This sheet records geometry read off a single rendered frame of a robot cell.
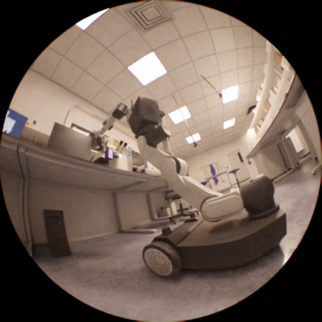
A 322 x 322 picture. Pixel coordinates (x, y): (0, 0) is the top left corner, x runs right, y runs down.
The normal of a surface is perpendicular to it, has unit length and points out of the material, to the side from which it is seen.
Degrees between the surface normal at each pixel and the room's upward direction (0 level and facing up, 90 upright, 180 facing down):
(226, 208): 90
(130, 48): 180
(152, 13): 180
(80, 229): 90
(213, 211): 90
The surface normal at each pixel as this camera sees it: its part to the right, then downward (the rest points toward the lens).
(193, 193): -0.61, -0.17
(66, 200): 0.86, -0.35
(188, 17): 0.22, 0.91
